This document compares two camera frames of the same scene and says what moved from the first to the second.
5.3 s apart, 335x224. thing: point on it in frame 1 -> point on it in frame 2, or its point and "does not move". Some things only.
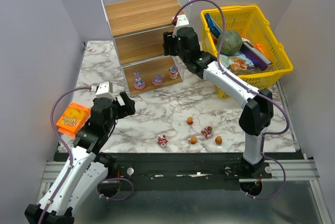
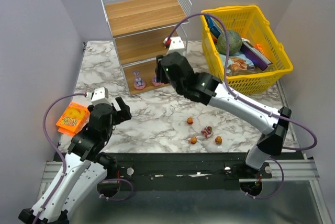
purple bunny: x=140 y=84 does not move
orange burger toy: x=193 y=140 does not move
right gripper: x=169 y=43 -> x=159 y=69
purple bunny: x=157 y=80 does not move
